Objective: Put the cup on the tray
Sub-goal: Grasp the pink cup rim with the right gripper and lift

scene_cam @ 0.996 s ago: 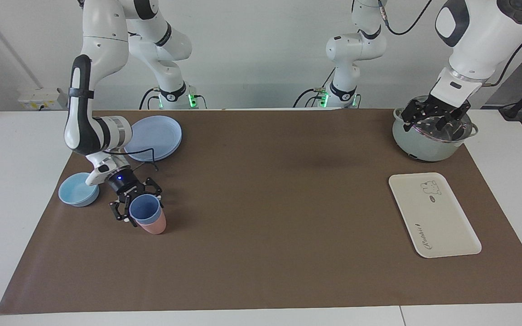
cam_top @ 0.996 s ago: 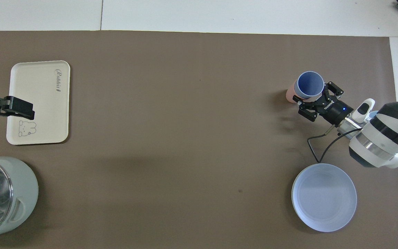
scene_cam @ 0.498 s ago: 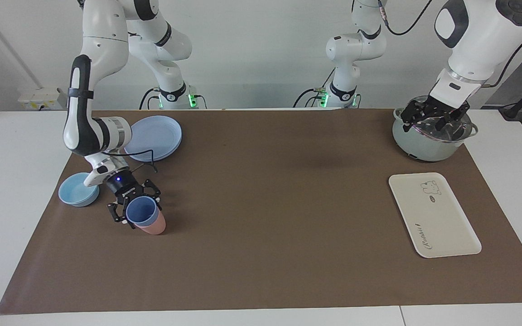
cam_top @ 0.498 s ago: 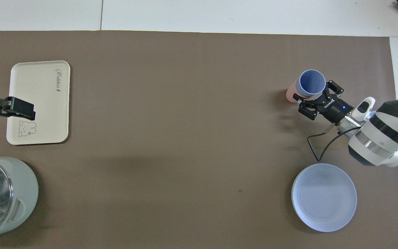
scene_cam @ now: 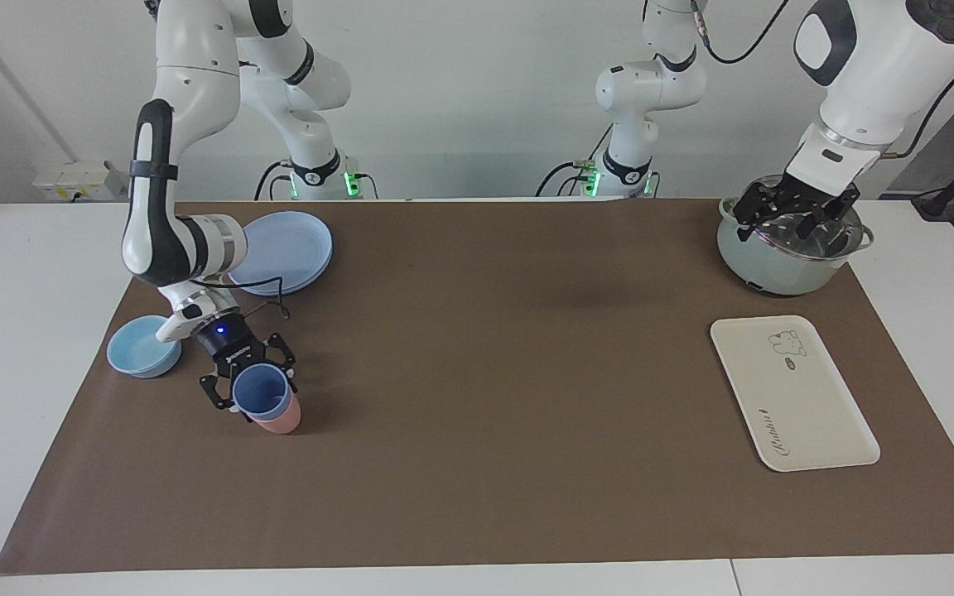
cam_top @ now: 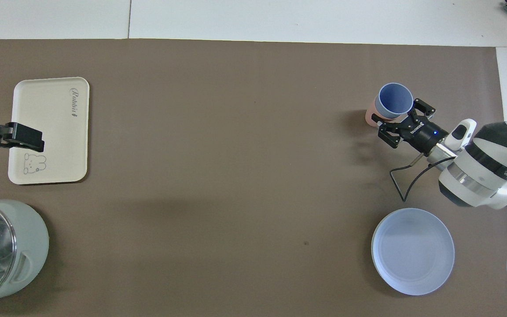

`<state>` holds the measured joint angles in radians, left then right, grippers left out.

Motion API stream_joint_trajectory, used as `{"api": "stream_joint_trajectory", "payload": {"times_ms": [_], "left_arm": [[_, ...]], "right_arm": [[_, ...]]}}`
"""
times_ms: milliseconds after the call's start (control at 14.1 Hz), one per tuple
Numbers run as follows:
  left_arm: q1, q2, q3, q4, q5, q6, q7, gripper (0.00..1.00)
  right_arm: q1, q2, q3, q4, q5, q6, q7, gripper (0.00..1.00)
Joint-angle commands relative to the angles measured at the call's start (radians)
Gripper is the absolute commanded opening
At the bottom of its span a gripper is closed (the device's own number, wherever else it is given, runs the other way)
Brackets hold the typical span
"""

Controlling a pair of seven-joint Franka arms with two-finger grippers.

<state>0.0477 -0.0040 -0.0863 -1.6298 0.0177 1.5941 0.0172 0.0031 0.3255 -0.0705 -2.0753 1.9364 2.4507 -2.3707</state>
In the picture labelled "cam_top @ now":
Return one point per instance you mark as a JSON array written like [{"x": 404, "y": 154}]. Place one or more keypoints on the blue round plate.
[{"x": 412, "y": 251}]

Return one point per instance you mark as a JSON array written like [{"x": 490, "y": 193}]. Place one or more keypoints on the pink plastic cup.
[{"x": 371, "y": 115}]

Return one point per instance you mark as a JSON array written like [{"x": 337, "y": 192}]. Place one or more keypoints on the blue plastic cup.
[{"x": 394, "y": 99}]

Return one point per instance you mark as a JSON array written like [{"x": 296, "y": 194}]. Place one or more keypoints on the cream tray with rabbit print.
[{"x": 55, "y": 145}]

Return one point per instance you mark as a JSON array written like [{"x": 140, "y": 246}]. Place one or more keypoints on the pale green cooking pot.
[{"x": 33, "y": 246}]

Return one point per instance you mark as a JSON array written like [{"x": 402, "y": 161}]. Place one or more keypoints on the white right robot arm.
[{"x": 482, "y": 176}]

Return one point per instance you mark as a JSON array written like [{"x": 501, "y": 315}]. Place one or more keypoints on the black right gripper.
[{"x": 429, "y": 134}]

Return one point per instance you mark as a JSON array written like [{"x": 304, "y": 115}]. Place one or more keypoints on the brown table mat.
[{"x": 236, "y": 132}]

